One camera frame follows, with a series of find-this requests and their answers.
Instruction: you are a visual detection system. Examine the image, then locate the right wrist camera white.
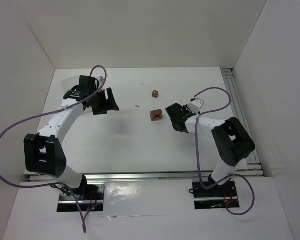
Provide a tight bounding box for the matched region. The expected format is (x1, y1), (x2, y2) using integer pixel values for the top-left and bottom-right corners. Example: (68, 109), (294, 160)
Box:
(187, 98), (205, 115)

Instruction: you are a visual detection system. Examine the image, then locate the brown wood block long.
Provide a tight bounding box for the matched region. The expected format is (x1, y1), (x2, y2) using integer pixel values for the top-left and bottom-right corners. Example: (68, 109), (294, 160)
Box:
(150, 109), (163, 119)

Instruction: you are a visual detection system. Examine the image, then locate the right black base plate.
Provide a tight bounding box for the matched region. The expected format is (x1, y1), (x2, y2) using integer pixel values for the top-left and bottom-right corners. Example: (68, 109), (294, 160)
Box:
(189, 181), (238, 199)

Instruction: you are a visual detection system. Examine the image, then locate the aluminium front rail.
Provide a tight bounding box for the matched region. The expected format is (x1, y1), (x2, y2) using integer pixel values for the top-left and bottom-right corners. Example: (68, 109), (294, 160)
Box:
(29, 169), (264, 182)

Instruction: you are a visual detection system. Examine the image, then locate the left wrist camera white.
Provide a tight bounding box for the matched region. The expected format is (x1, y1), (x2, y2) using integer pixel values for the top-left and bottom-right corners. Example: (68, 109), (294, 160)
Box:
(96, 76), (105, 86)

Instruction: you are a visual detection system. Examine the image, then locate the brown wood block notched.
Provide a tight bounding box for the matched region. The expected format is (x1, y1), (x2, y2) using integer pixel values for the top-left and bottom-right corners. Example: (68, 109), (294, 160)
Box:
(151, 116), (162, 122)

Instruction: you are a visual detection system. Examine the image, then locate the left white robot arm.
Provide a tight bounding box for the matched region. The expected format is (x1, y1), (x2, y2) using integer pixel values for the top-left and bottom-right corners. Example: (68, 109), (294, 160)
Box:
(23, 75), (119, 196)

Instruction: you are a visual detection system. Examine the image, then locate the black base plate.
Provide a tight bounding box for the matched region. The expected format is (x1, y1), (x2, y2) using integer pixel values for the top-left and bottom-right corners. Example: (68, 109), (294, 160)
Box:
(59, 183), (105, 204)
(189, 181), (238, 199)

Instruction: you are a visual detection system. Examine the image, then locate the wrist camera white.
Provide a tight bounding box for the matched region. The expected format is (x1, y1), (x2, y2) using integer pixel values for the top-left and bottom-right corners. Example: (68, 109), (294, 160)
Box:
(187, 98), (205, 115)
(96, 76), (105, 86)

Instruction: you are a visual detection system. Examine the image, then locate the white cardboard box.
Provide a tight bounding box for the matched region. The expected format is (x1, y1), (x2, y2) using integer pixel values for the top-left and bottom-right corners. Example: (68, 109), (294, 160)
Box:
(61, 75), (80, 95)

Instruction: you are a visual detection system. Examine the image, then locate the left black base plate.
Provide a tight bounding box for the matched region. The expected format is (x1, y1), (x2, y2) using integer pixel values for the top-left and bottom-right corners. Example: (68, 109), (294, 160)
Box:
(59, 183), (105, 204)

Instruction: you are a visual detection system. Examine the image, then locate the brown wood block small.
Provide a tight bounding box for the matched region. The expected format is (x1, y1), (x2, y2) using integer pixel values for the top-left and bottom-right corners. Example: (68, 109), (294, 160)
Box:
(151, 90), (159, 98)

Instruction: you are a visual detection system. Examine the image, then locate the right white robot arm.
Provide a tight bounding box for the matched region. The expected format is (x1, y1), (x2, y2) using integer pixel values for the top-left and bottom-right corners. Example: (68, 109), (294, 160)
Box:
(166, 99), (256, 190)

